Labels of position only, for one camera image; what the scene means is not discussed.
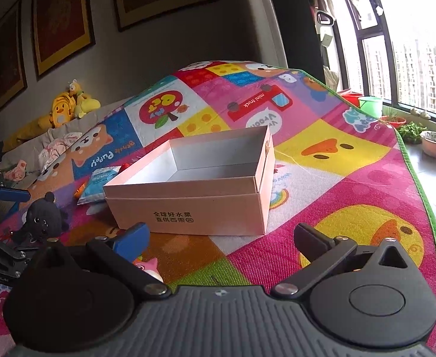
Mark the black plush toy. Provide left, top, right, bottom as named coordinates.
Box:
left=11, top=192, right=69, bottom=245

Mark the blue wet wipes pack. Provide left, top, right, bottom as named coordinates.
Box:
left=77, top=166, right=120, bottom=205

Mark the small pink cloth piece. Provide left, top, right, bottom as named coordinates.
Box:
left=3, top=159, right=27, bottom=182

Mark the grey sofa blanket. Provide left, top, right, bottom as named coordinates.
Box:
left=0, top=99, right=126, bottom=189

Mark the pink white crumpled cloth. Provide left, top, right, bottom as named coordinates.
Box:
left=38, top=132, right=82, bottom=172

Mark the yellow duck plush toy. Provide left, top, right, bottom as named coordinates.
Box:
left=2, top=79, right=101, bottom=153

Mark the pink cardboard box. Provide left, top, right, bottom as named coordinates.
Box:
left=103, top=126, right=275, bottom=236

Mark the red flower pot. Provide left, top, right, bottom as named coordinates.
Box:
left=379, top=115, right=407, bottom=129

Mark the green plastic bucket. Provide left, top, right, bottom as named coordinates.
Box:
left=359, top=96, right=383, bottom=118

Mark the gold framed wall picture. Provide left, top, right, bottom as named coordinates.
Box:
left=0, top=0, right=27, bottom=111

